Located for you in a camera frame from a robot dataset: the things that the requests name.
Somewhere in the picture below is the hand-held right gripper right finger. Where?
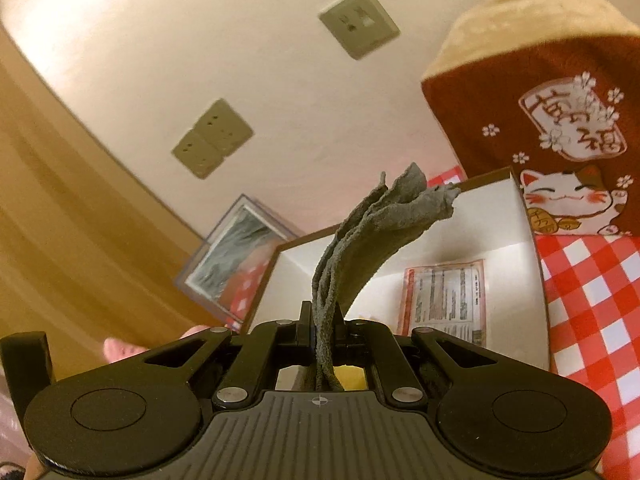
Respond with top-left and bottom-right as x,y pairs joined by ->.
332,310 -> 506,403

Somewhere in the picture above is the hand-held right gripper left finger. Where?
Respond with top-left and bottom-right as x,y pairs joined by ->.
132,301 -> 316,408

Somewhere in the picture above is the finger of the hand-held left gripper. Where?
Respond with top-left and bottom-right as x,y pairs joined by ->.
0,331 -> 53,411

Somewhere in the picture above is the yellow sponge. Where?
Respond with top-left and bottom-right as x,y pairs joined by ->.
275,365 -> 368,392

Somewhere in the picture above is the grey cloth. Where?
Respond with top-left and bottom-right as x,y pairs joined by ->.
295,162 -> 461,393

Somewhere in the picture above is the red printed packet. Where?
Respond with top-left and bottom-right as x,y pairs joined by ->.
402,259 -> 487,348

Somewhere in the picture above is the brown cardboard box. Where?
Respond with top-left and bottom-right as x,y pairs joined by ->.
240,166 -> 551,376

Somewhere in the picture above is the pink plush toy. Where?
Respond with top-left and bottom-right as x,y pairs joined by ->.
102,324 -> 213,363

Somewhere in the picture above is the red checked tablecloth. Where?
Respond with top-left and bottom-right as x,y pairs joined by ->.
220,165 -> 640,480

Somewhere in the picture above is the clear acrylic picture frame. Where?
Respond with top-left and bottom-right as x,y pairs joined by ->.
174,193 -> 306,326

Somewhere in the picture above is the beige wall socket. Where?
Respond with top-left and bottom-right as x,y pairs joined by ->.
171,130 -> 223,179
192,99 -> 254,153

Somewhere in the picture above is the beige wall switch plate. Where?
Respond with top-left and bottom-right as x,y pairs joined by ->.
318,0 -> 401,60

